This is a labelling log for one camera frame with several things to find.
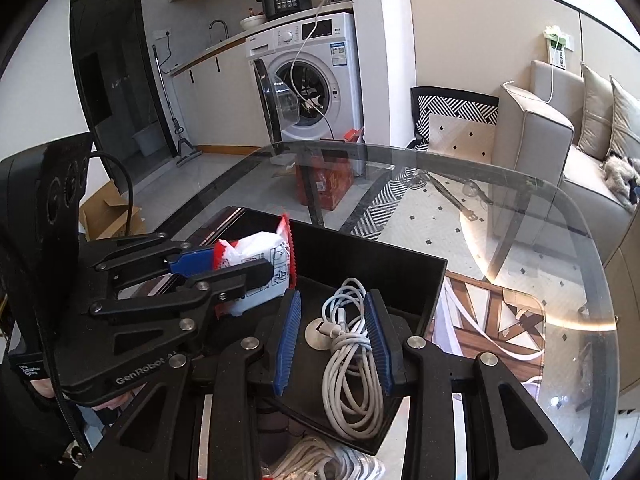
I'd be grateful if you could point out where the metal table bracket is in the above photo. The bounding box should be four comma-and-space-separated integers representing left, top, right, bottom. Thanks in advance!
400, 169, 496, 222

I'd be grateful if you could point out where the dark glass door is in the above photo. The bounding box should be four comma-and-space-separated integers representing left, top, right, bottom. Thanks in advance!
70, 0, 176, 196

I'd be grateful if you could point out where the beige sofa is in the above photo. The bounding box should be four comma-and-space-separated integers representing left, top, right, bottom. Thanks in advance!
492, 60, 640, 271

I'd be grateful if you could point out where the black white patterned mat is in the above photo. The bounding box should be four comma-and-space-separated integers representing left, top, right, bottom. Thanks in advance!
407, 86, 501, 163

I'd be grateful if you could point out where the black storage box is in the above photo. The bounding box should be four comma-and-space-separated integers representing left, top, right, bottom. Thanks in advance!
190, 206, 448, 456

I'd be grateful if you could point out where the grey fluffy toy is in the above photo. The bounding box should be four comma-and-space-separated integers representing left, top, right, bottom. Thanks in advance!
600, 155, 640, 211

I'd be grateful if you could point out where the beige sofa pillow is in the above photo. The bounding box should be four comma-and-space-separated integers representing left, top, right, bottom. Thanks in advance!
577, 61, 618, 161
607, 75, 640, 161

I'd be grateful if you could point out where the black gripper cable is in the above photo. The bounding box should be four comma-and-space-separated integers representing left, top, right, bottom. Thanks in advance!
89, 151, 136, 236

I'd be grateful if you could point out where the white kitchen counter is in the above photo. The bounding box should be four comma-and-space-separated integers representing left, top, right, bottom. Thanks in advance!
170, 0, 354, 78

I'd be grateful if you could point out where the red cardboard box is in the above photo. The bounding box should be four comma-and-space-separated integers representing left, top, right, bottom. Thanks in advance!
295, 127, 367, 211

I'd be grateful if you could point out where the white hanging cable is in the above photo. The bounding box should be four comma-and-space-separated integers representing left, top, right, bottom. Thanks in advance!
287, 0, 333, 141

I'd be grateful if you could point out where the beige side cabinet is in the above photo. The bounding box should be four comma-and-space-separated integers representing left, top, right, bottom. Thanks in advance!
602, 240, 640, 396

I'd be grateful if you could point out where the brown cardboard box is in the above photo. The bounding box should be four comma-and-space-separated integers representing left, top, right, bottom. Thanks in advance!
78, 180, 146, 241

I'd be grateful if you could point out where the flat mop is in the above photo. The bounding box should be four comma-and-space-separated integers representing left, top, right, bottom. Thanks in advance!
151, 44, 200, 167

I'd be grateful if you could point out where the white wall charger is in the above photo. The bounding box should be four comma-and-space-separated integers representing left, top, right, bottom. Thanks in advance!
542, 25, 568, 68

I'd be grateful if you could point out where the white washing machine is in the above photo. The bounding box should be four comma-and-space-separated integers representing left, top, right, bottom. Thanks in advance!
245, 10, 365, 157

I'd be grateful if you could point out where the white base cabinet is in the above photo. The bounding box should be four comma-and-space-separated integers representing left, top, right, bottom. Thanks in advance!
172, 42, 253, 148

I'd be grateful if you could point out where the grey bucket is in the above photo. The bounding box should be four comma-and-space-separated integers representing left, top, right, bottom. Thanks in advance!
132, 127, 163, 157

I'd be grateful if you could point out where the white charging cable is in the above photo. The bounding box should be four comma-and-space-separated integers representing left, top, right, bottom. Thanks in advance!
305, 280, 391, 443

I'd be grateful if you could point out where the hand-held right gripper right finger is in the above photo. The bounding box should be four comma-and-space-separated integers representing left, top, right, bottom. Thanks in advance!
364, 289, 591, 480

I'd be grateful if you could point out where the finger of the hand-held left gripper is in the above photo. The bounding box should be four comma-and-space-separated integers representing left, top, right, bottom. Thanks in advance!
82, 232, 223, 291
89, 258, 275, 357

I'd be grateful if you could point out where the red and white packet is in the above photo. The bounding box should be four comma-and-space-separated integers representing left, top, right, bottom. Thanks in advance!
214, 214, 300, 317

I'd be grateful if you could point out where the dark table leg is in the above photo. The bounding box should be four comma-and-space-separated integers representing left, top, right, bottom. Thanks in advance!
485, 180, 533, 273

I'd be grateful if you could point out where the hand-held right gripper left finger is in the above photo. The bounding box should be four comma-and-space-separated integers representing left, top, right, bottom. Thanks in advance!
89, 289, 304, 480

